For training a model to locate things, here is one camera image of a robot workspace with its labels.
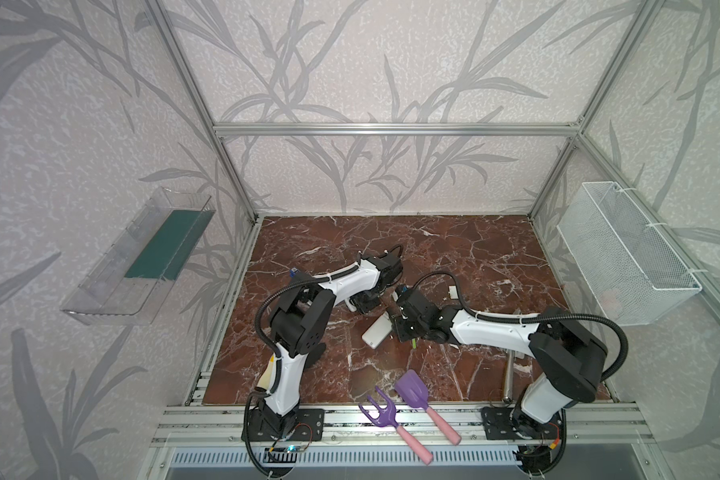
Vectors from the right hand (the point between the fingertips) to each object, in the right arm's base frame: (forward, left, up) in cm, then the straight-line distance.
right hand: (394, 316), depth 89 cm
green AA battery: (-7, -6, -3) cm, 10 cm away
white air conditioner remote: (-3, +5, -3) cm, 7 cm away
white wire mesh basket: (-4, -49, +30) cm, 58 cm away
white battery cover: (+12, -21, -8) cm, 26 cm away
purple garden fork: (-26, +3, -2) cm, 26 cm away
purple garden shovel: (-19, -4, -3) cm, 20 cm away
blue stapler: (+17, +34, -2) cm, 38 cm away
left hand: (+8, +11, 0) cm, 14 cm away
